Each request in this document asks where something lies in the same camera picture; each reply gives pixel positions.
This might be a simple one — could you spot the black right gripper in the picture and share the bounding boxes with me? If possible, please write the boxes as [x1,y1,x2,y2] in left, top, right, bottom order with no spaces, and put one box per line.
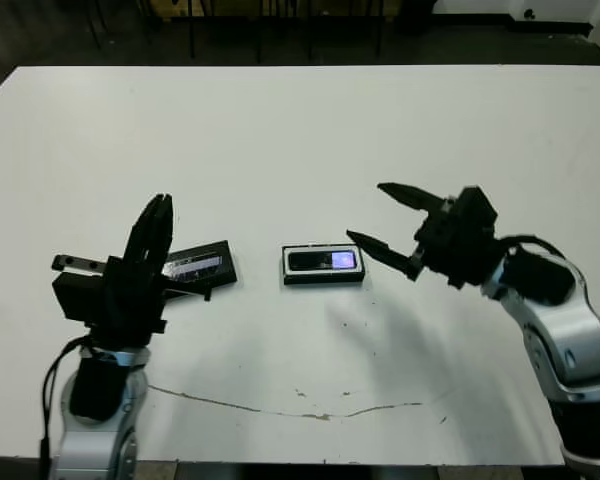
[345,181,505,291]

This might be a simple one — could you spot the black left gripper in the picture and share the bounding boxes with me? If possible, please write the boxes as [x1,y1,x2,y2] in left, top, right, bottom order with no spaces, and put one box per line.
[52,193,214,347]

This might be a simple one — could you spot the black printed box lid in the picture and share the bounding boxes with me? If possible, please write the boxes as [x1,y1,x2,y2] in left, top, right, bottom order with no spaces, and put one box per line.
[162,238,242,301]

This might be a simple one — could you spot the black slim camera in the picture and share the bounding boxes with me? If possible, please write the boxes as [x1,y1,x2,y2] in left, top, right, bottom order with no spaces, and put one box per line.
[287,249,358,272]

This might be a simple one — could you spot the black box with white insert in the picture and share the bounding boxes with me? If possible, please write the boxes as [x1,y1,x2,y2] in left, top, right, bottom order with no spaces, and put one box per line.
[281,243,367,287]

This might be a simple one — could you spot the black robot body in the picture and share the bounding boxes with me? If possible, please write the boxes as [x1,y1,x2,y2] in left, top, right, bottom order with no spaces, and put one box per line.
[242,462,439,480]

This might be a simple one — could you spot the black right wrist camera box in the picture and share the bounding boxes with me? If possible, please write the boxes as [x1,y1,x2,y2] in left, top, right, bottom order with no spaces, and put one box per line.
[452,185,500,236]

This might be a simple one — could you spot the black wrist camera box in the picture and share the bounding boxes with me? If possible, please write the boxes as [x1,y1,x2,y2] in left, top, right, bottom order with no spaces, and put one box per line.
[52,272,109,321]
[452,185,500,236]

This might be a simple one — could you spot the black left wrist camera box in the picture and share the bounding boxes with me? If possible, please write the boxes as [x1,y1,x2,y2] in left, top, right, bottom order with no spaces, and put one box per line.
[52,272,109,321]

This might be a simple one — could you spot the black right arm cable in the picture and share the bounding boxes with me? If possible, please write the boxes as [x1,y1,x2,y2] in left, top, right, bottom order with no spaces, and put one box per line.
[499,231,581,267]

